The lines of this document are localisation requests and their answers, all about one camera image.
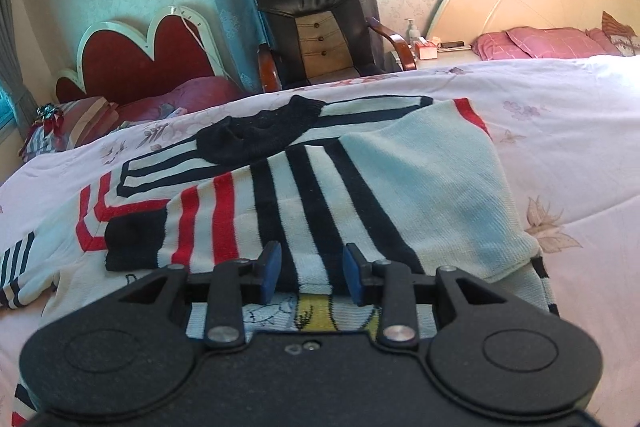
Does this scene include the black sock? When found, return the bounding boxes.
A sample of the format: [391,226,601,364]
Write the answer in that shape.
[197,94,326,165]

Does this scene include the pink tissue box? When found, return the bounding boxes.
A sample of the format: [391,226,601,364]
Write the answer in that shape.
[415,38,441,60]

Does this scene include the striped knit sweater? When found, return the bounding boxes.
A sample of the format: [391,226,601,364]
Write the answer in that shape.
[0,94,561,427]

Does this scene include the cream nightstand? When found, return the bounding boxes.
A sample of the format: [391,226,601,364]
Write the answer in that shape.
[415,44,483,70]

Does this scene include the floral bed sheet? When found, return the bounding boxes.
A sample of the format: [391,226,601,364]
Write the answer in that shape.
[0,57,640,427]

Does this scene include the striped pillow with bow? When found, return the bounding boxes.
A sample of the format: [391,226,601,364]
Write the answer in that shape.
[20,97,121,162]

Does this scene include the small pink pillow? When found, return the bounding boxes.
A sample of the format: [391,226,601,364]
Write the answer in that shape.
[472,32,531,62]

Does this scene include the grey side curtain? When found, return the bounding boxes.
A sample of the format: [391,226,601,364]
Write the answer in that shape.
[0,0,38,122]

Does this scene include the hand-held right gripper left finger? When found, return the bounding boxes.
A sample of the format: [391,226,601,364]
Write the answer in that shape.
[117,241,283,349]

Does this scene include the large pink pillow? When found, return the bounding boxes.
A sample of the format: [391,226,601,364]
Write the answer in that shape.
[507,27,608,59]

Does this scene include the printed cartoon pillow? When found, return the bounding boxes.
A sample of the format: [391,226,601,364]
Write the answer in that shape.
[601,11,640,56]

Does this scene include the maroon pillow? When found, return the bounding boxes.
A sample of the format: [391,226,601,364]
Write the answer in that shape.
[117,77,246,125]

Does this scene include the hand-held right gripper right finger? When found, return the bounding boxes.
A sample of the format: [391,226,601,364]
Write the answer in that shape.
[342,243,503,349]

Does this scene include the red heart-shaped headboard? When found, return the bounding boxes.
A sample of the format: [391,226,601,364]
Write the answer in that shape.
[54,5,228,105]

